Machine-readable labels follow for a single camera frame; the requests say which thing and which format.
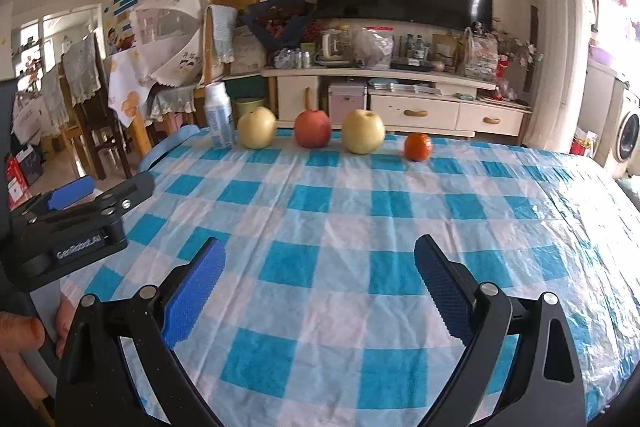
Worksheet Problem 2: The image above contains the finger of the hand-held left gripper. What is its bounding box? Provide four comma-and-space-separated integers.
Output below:
35, 171, 156, 229
15, 175, 97, 224

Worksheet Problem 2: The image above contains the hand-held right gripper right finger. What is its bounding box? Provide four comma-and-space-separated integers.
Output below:
410, 234, 587, 427

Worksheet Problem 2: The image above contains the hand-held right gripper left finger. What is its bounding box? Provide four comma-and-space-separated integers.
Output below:
55, 237, 228, 427

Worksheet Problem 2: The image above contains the person's left hand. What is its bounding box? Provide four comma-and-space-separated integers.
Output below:
0, 294, 76, 412

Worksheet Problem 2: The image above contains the red gift bag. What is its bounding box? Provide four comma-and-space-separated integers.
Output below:
5, 154, 28, 210

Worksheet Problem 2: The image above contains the dark wooden dining chair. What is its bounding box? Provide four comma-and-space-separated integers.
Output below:
60, 34, 133, 180

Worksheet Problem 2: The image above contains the lace-covered wooden chair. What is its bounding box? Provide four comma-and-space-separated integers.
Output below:
37, 64, 76, 178

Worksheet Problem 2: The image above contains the dining table orange-print cloth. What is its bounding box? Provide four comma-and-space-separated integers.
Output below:
107, 42, 201, 148

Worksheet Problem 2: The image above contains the blue checked tablecloth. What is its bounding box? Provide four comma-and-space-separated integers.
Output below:
60, 127, 640, 427

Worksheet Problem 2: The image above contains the white plastic bottle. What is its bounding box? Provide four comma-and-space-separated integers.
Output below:
203, 82, 236, 150

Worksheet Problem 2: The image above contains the yellow pear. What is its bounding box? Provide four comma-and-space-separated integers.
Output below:
236, 106, 277, 150
342, 108, 386, 155

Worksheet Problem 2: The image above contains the orange tangerine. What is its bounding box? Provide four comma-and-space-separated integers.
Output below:
404, 132, 434, 162

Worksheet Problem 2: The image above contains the green waste bin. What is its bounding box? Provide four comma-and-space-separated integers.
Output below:
234, 96, 266, 120

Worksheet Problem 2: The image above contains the white mesh food cover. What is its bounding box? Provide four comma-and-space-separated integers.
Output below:
127, 0, 203, 88

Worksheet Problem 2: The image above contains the white television stand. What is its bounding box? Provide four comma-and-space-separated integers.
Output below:
220, 64, 533, 140

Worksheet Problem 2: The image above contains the white quilted bundle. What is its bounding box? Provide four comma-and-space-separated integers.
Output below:
230, 24, 268, 75

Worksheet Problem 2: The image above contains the red apple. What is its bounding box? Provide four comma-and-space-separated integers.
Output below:
294, 108, 332, 149

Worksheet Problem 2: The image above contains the pink storage box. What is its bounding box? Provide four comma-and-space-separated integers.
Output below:
327, 79, 368, 125

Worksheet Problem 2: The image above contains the dark wrapped flower bouquet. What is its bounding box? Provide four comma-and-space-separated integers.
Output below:
245, 0, 316, 52

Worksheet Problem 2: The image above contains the white washing machine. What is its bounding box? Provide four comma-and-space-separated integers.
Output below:
587, 59, 640, 180

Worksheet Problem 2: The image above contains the clear plastic bag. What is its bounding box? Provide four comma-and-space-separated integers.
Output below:
350, 26, 395, 70

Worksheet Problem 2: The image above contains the glass electric kettle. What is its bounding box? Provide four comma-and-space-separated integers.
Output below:
317, 28, 353, 66

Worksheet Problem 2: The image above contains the lace-covered standing air conditioner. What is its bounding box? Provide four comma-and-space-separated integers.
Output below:
520, 0, 598, 152

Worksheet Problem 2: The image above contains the white bag with handles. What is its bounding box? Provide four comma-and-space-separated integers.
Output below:
457, 27, 501, 80

